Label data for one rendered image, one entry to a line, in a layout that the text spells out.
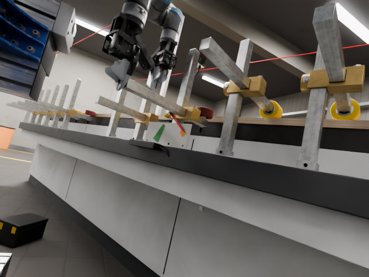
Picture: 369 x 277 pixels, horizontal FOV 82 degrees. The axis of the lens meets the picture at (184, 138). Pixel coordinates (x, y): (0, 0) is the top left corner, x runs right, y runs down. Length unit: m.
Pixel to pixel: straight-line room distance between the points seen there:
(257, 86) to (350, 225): 0.43
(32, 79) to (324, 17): 0.65
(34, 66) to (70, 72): 6.87
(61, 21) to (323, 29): 0.62
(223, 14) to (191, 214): 3.43
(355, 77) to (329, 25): 0.22
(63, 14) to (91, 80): 6.79
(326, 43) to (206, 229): 0.79
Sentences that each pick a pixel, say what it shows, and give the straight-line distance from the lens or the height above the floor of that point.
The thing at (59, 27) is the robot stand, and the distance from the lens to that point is 0.72.
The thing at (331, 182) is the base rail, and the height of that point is 0.68.
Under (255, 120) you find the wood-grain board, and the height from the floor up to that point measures 0.89.
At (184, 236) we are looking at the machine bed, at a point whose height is 0.33.
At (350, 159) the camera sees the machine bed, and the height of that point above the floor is 0.78.
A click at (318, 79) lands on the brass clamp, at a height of 0.94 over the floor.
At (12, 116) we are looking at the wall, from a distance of 7.49.
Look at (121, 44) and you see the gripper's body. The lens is 0.67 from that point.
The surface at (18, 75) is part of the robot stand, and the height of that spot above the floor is 0.77.
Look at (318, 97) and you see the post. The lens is 0.67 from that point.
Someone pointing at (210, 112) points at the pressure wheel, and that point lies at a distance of 0.94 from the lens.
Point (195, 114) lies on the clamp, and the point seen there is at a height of 0.84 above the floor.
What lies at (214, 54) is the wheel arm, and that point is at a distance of 0.58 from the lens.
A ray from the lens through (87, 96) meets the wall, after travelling 7.38.
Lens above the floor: 0.64
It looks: 7 degrees up
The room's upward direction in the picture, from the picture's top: 13 degrees clockwise
